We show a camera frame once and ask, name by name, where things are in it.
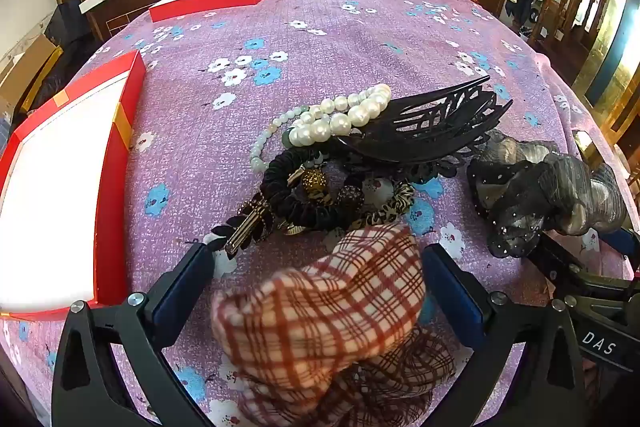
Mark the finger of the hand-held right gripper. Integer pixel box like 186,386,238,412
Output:
527,239,588,303
597,227,640,278

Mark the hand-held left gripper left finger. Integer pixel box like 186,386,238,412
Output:
51,242,217,427

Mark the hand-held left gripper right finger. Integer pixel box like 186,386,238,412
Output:
422,243,598,427

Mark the grey sheer scrunchie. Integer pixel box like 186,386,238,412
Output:
466,129,632,260

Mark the leopard print hair tie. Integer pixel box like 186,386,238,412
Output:
295,167,416,233

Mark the black lace hair flower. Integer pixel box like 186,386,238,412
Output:
400,139,493,184

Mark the black scrunchie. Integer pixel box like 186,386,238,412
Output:
262,149,351,230

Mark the red plaid scrunchie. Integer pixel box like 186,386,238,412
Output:
210,223,456,427

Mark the red gift box tray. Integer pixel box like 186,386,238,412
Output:
0,49,147,323

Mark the black hair claw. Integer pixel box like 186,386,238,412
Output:
332,76,515,178

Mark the white pearl bracelet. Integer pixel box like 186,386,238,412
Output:
282,83,393,148

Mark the gold leaf hair clip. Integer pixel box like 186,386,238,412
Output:
202,192,276,255

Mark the wooden stair railing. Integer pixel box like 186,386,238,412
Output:
525,0,616,52

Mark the dark jacket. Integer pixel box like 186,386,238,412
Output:
504,0,538,32

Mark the open cardboard box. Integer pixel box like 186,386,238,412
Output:
0,32,63,118

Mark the pale jade bead bracelet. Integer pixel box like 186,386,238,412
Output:
249,103,313,174

